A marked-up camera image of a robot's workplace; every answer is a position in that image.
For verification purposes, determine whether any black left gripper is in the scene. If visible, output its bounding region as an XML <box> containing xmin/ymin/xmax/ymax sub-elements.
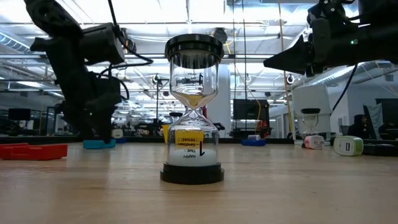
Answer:
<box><xmin>29</xmin><ymin>35</ymin><xmax>121</xmax><ymax>144</ymax></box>

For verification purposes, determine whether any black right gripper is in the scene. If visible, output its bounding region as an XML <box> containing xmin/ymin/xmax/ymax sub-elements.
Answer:
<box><xmin>262</xmin><ymin>17</ymin><xmax>368</xmax><ymax>78</ymax></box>

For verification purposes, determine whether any teal digital timer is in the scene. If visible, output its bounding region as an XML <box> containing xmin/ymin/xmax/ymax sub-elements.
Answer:
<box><xmin>82</xmin><ymin>139</ymin><xmax>117</xmax><ymax>150</ymax></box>

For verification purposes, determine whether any small black-capped hourglass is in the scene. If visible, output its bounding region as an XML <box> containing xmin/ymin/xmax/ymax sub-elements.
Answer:
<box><xmin>300</xmin><ymin>108</ymin><xmax>322</xmax><ymax>139</ymax></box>
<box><xmin>169</xmin><ymin>111</ymin><xmax>184</xmax><ymax>125</ymax></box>

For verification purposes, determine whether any red digital timer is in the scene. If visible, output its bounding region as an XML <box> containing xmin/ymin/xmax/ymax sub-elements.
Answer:
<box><xmin>0</xmin><ymin>142</ymin><xmax>68</xmax><ymax>161</ymax></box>

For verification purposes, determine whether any pink USB wall charger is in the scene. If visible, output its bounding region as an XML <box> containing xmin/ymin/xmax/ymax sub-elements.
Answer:
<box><xmin>303</xmin><ymin>135</ymin><xmax>325</xmax><ymax>151</ymax></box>

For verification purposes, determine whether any green USB wall charger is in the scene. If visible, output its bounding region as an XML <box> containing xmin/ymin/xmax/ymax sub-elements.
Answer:
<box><xmin>333</xmin><ymin>135</ymin><xmax>364</xmax><ymax>157</ymax></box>

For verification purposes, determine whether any large hourglass white sand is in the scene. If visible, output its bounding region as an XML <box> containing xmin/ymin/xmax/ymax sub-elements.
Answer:
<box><xmin>160</xmin><ymin>33</ymin><xmax>225</xmax><ymax>185</ymax></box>

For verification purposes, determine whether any black digital timer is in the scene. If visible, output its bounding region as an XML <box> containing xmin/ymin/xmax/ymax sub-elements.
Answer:
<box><xmin>362</xmin><ymin>143</ymin><xmax>398</xmax><ymax>157</ymax></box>

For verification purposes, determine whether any white cup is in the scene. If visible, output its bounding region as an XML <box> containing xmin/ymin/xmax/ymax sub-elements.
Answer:
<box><xmin>291</xmin><ymin>85</ymin><xmax>333</xmax><ymax>146</ymax></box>

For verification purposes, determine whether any black monitor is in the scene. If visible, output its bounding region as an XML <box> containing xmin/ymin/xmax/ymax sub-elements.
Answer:
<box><xmin>233</xmin><ymin>98</ymin><xmax>270</xmax><ymax>121</ymax></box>
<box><xmin>375</xmin><ymin>98</ymin><xmax>398</xmax><ymax>124</ymax></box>
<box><xmin>8</xmin><ymin>108</ymin><xmax>31</xmax><ymax>121</ymax></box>

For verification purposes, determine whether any yellow plastic basket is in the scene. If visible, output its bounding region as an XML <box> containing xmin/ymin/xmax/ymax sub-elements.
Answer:
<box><xmin>160</xmin><ymin>124</ymin><xmax>171</xmax><ymax>146</ymax></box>

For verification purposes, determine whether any person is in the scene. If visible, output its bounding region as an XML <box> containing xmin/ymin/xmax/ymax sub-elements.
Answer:
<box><xmin>346</xmin><ymin>114</ymin><xmax>373</xmax><ymax>140</ymax></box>

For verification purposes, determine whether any grey hanging banner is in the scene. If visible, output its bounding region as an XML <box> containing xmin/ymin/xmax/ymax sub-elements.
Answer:
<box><xmin>363</xmin><ymin>104</ymin><xmax>385</xmax><ymax>139</ymax></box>

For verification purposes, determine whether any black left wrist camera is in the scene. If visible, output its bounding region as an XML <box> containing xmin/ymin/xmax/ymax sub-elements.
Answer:
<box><xmin>90</xmin><ymin>70</ymin><xmax>123</xmax><ymax>110</ymax></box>

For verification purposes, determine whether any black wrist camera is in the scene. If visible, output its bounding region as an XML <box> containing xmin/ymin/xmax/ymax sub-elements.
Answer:
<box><xmin>90</xmin><ymin>70</ymin><xmax>123</xmax><ymax>110</ymax></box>
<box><xmin>306</xmin><ymin>0</ymin><xmax>358</xmax><ymax>32</ymax></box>

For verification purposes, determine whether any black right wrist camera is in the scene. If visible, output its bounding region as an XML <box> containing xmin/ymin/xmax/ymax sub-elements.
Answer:
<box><xmin>306</xmin><ymin>0</ymin><xmax>358</xmax><ymax>32</ymax></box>

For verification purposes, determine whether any black metal table frame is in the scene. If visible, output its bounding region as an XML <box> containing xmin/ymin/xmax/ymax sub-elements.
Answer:
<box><xmin>0</xmin><ymin>135</ymin><xmax>398</xmax><ymax>147</ymax></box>

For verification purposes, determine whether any black ceiling cable reel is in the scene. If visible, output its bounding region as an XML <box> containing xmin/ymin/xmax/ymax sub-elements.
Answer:
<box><xmin>213</xmin><ymin>27</ymin><xmax>229</xmax><ymax>44</ymax></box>

